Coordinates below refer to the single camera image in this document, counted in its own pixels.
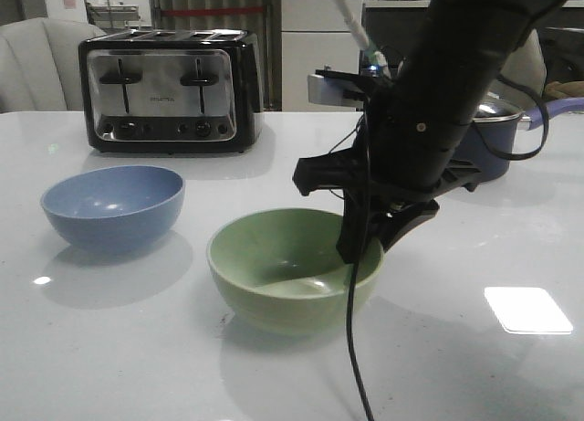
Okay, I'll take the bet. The black cable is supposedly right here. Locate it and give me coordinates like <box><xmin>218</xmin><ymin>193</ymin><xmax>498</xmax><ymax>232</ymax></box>
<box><xmin>328</xmin><ymin>73</ymin><xmax>550</xmax><ymax>421</ymax></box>

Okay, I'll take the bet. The red barrier belt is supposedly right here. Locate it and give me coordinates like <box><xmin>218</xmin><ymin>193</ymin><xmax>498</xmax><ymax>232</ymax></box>
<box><xmin>160</xmin><ymin>5</ymin><xmax>266</xmax><ymax>17</ymax></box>

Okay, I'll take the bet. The beige armchair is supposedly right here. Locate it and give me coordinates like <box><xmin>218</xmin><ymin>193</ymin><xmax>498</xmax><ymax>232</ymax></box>
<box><xmin>1</xmin><ymin>17</ymin><xmax>105</xmax><ymax>113</ymax></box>
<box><xmin>489</xmin><ymin>30</ymin><xmax>547</xmax><ymax>111</ymax></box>

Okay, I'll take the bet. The right beige armchair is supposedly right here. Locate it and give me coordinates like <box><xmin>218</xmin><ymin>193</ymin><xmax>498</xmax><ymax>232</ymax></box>
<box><xmin>489</xmin><ymin>30</ymin><xmax>547</xmax><ymax>111</ymax></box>

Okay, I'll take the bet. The left beige armchair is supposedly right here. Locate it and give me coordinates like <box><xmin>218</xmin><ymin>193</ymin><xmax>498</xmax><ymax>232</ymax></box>
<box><xmin>1</xmin><ymin>17</ymin><xmax>105</xmax><ymax>113</ymax></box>

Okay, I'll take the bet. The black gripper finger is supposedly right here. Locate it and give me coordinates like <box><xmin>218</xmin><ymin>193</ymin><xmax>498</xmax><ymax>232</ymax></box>
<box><xmin>373</xmin><ymin>200</ymin><xmax>440</xmax><ymax>252</ymax></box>
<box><xmin>336</xmin><ymin>189</ymin><xmax>371</xmax><ymax>264</ymax></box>

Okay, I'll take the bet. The white refrigerator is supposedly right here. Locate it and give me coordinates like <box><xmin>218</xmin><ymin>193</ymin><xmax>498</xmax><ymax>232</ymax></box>
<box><xmin>281</xmin><ymin>0</ymin><xmax>360</xmax><ymax>112</ymax></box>

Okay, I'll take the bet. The black and chrome toaster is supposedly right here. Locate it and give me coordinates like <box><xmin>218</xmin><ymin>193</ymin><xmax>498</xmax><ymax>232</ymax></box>
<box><xmin>78</xmin><ymin>29</ymin><xmax>264</xmax><ymax>153</ymax></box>

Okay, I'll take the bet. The metal rack cart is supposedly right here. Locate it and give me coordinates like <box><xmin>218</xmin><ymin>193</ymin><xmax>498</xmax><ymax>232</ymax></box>
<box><xmin>84</xmin><ymin>0</ymin><xmax>141</xmax><ymax>31</ymax></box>

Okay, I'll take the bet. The blue saucepan with lid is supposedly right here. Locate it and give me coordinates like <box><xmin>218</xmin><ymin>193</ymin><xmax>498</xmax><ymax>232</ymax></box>
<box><xmin>454</xmin><ymin>98</ymin><xmax>583</xmax><ymax>182</ymax></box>

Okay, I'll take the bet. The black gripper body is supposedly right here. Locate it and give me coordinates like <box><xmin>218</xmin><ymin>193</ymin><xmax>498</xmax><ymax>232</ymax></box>
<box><xmin>293</xmin><ymin>90</ymin><xmax>483</xmax><ymax>211</ymax></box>

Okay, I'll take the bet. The white cable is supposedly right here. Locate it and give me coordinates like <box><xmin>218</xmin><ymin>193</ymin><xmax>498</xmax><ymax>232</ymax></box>
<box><xmin>328</xmin><ymin>0</ymin><xmax>389</xmax><ymax>73</ymax></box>

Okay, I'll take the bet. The blue bowl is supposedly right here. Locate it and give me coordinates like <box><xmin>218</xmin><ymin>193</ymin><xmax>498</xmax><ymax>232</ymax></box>
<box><xmin>40</xmin><ymin>165</ymin><xmax>185</xmax><ymax>254</ymax></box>

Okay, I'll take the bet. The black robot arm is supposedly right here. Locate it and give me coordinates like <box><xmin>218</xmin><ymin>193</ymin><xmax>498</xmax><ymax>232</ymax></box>
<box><xmin>293</xmin><ymin>0</ymin><xmax>567</xmax><ymax>263</ymax></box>

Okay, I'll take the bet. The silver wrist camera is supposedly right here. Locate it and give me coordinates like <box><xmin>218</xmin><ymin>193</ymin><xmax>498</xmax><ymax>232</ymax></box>
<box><xmin>307</xmin><ymin>69</ymin><xmax>391</xmax><ymax>109</ymax></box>

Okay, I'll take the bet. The grey curtain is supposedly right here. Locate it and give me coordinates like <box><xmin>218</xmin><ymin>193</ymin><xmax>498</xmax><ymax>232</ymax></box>
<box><xmin>149</xmin><ymin>0</ymin><xmax>282</xmax><ymax>111</ymax></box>

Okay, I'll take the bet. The green bowl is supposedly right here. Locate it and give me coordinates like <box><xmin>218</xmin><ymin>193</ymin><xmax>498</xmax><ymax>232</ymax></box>
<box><xmin>205</xmin><ymin>207</ymin><xmax>385</xmax><ymax>338</ymax></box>

